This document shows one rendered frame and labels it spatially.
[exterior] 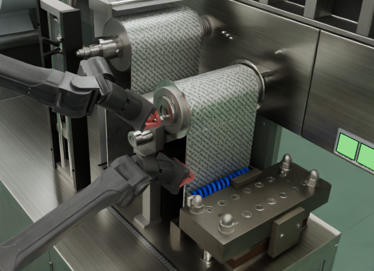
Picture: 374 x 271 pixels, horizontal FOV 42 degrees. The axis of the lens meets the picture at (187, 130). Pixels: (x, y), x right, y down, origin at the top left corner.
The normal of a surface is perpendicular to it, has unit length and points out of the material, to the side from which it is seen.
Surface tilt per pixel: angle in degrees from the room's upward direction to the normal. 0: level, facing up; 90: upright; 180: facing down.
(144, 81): 92
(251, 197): 0
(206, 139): 90
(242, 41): 90
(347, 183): 0
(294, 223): 90
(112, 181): 27
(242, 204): 0
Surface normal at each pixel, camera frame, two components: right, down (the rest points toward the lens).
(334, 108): -0.78, 0.28
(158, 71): 0.62, 0.44
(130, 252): 0.04, -0.87
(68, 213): 0.42, -0.64
